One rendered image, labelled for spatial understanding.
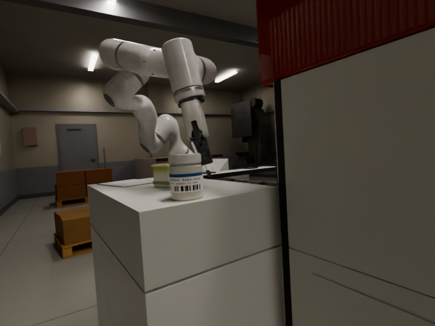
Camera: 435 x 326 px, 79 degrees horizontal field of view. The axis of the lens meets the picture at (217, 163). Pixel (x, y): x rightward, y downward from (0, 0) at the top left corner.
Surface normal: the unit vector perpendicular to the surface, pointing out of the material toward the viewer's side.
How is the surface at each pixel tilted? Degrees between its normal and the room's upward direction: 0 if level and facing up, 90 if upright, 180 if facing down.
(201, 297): 90
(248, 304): 90
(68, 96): 90
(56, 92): 90
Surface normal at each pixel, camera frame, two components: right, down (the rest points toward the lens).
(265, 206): 0.56, 0.00
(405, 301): -0.83, 0.07
